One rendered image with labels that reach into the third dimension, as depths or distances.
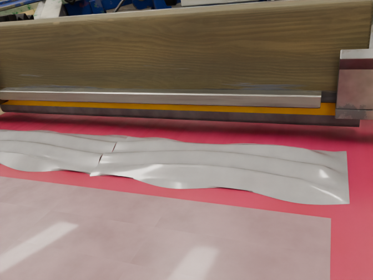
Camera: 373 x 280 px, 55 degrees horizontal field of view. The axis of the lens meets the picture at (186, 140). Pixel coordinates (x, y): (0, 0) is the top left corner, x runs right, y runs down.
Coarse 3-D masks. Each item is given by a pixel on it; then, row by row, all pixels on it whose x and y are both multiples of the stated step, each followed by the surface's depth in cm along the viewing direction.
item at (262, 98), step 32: (0, 96) 38; (32, 96) 37; (64, 96) 35; (96, 96) 34; (128, 96) 33; (160, 96) 32; (192, 96) 30; (224, 96) 29; (256, 96) 29; (288, 96) 28; (320, 96) 27
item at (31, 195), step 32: (0, 128) 39; (32, 128) 38; (64, 128) 37; (96, 128) 36; (128, 128) 36; (0, 192) 26; (32, 192) 26; (64, 192) 26; (0, 224) 23; (32, 224) 22
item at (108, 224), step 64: (192, 128) 34; (256, 128) 32; (320, 128) 31; (128, 192) 25; (192, 192) 24; (0, 256) 20; (64, 256) 19; (128, 256) 19; (192, 256) 18; (256, 256) 18; (320, 256) 18
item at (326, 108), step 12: (132, 108) 36; (144, 108) 35; (156, 108) 35; (168, 108) 34; (180, 108) 34; (192, 108) 34; (204, 108) 33; (216, 108) 33; (228, 108) 32; (240, 108) 32; (252, 108) 32; (264, 108) 31; (276, 108) 31; (288, 108) 30; (300, 108) 30; (312, 108) 30; (324, 108) 29
